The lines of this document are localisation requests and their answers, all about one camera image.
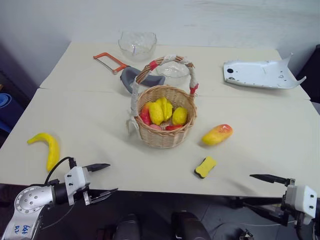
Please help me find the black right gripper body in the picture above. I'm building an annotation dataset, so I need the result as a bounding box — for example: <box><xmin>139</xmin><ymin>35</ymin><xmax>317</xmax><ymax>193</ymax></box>
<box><xmin>276</xmin><ymin>177</ymin><xmax>301</xmax><ymax>227</ymax></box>

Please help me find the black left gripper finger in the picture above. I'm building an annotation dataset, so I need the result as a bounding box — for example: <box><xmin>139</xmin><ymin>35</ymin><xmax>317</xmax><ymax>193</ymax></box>
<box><xmin>87</xmin><ymin>163</ymin><xmax>111</xmax><ymax>173</ymax></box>
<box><xmin>90</xmin><ymin>187</ymin><xmax>119</xmax><ymax>204</ymax></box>

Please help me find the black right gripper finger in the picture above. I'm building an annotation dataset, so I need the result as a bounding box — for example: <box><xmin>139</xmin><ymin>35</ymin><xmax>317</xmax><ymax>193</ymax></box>
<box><xmin>249</xmin><ymin>173</ymin><xmax>292</xmax><ymax>187</ymax></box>
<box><xmin>229</xmin><ymin>196</ymin><xmax>286</xmax><ymax>226</ymax></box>

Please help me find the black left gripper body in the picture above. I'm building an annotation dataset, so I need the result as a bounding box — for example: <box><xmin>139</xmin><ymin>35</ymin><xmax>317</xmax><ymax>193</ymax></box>
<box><xmin>81</xmin><ymin>166</ymin><xmax>99</xmax><ymax>206</ymax></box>

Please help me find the red and yellow fruit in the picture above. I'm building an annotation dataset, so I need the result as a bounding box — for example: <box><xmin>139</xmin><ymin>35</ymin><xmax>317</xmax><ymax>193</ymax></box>
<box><xmin>139</xmin><ymin>102</ymin><xmax>152</xmax><ymax>126</ymax></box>

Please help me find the dark rounded shape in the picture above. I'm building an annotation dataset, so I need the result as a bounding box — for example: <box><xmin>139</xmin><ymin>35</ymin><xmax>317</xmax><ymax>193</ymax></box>
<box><xmin>113</xmin><ymin>213</ymin><xmax>141</xmax><ymax>240</ymax></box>

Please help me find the yellow banana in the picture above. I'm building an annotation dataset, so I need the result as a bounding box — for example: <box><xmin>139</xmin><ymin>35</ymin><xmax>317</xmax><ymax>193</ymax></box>
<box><xmin>26</xmin><ymin>132</ymin><xmax>61</xmax><ymax>173</ymax></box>

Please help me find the yellow and black sponge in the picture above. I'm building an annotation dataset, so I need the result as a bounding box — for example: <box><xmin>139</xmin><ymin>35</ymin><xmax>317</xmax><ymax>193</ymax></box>
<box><xmin>193</xmin><ymin>156</ymin><xmax>218</xmax><ymax>180</ymax></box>

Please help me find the yellow and red mango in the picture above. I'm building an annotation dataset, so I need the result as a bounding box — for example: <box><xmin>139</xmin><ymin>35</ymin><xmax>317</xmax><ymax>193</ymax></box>
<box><xmin>201</xmin><ymin>123</ymin><xmax>234</xmax><ymax>147</ymax></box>

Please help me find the orange hacksaw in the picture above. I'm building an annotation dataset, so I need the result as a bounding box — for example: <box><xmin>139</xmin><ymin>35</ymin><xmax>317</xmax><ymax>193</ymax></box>
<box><xmin>92</xmin><ymin>52</ymin><xmax>137</xmax><ymax>76</ymax></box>

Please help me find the white plastic shell cover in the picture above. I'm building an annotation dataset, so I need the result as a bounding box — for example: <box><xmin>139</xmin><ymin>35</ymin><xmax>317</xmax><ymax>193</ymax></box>
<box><xmin>222</xmin><ymin>52</ymin><xmax>308</xmax><ymax>90</ymax></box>

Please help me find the blue rolled mat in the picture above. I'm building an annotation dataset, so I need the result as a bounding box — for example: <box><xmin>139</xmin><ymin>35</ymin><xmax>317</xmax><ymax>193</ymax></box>
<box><xmin>0</xmin><ymin>92</ymin><xmax>13</xmax><ymax>131</ymax></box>

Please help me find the black chair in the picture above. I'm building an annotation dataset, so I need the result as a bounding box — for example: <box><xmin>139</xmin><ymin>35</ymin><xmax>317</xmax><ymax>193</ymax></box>
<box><xmin>296</xmin><ymin>44</ymin><xmax>320</xmax><ymax>102</ymax></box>

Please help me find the small clear glass bowl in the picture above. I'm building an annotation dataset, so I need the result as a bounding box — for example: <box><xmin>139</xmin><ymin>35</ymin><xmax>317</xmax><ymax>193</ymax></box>
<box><xmin>155</xmin><ymin>59</ymin><xmax>193</xmax><ymax>87</ymax></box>

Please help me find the large clear glass bowl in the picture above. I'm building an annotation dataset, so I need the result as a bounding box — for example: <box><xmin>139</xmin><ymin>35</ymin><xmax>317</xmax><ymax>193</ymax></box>
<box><xmin>117</xmin><ymin>30</ymin><xmax>158</xmax><ymax>63</ymax></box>

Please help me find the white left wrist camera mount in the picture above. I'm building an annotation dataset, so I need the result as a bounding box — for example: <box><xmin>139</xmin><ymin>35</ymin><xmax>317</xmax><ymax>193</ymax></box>
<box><xmin>64</xmin><ymin>165</ymin><xmax>91</xmax><ymax>195</ymax></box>

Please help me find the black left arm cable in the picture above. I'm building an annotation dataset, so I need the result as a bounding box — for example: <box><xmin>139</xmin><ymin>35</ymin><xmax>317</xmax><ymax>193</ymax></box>
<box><xmin>44</xmin><ymin>156</ymin><xmax>77</xmax><ymax>187</ymax></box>

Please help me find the wicker basket with handle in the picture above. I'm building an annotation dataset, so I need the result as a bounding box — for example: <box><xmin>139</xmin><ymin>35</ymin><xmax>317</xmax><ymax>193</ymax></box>
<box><xmin>125</xmin><ymin>54</ymin><xmax>200</xmax><ymax>150</ymax></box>

